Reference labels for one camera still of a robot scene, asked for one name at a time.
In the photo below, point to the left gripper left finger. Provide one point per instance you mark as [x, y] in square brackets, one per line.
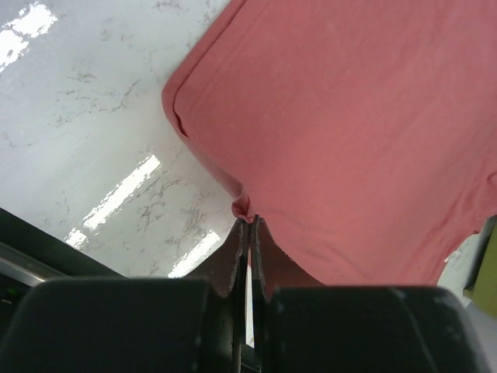
[221, 267]

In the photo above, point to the pink t-shirt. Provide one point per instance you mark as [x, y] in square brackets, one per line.
[363, 132]

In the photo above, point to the olive green plastic basket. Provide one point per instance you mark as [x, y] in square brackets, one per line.
[482, 288]

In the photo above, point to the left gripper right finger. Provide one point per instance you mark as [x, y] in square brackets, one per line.
[272, 266]

